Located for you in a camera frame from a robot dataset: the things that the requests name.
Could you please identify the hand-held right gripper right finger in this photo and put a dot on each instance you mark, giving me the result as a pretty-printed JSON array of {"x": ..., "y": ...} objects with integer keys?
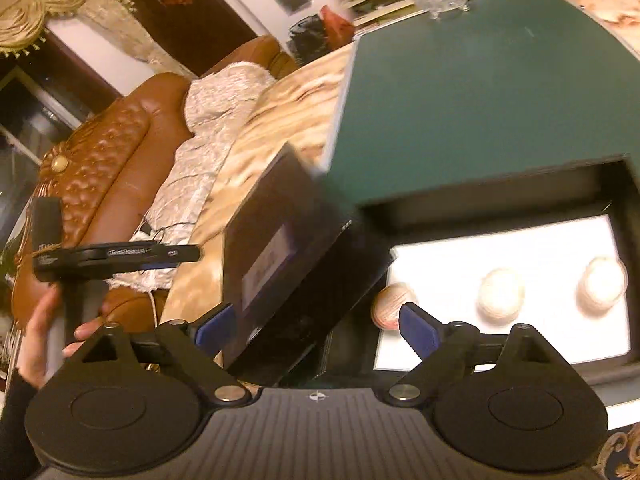
[{"x": 420, "y": 332}]

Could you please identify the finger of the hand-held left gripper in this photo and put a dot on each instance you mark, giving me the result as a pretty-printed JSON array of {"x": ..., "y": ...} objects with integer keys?
[{"x": 155, "y": 262}]

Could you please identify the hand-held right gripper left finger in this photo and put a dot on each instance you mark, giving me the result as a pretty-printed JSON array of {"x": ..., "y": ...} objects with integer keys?
[{"x": 215, "y": 330}]

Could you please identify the round white coin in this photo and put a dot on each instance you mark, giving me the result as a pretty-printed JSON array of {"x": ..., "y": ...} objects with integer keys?
[
  {"x": 501, "y": 294},
  {"x": 601, "y": 284},
  {"x": 390, "y": 300}
]

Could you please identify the dark printed box lid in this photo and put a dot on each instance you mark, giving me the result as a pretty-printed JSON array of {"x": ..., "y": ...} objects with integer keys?
[{"x": 300, "y": 260}]

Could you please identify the black box white lining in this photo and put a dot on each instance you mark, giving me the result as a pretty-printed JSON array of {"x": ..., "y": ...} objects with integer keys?
[{"x": 500, "y": 195}]

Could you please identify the person's left forearm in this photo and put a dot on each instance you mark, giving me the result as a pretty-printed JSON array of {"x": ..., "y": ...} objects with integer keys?
[{"x": 15, "y": 400}]

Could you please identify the marble desktop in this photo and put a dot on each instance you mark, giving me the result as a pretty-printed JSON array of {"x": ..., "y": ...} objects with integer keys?
[{"x": 280, "y": 120}]

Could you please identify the person's left hand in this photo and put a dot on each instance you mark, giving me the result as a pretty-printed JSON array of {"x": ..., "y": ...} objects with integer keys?
[{"x": 35, "y": 332}]

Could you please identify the dark glass window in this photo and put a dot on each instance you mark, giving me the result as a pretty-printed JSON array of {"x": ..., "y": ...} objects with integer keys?
[{"x": 25, "y": 160}]

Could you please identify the brown leather sofa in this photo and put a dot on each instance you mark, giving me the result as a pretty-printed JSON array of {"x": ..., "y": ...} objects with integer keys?
[{"x": 100, "y": 160}]

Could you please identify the cream textured sofa cover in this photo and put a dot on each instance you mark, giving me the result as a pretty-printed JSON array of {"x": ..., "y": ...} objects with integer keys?
[{"x": 210, "y": 110}]

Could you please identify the gold fringed curtain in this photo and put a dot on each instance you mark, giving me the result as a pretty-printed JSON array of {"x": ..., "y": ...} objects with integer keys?
[{"x": 50, "y": 5}]

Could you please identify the patterned floral carpet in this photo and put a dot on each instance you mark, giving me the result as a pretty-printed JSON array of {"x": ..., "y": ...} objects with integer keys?
[{"x": 622, "y": 455}]

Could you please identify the dark wooden door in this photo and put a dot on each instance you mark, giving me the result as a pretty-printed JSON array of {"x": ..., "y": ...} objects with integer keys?
[{"x": 220, "y": 25}]

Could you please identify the red plastic bag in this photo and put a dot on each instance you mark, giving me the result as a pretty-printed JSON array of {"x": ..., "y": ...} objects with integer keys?
[{"x": 336, "y": 21}]

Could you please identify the green mat with silver frame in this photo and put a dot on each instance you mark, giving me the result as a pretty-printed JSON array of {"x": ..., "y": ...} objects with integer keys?
[{"x": 475, "y": 85}]

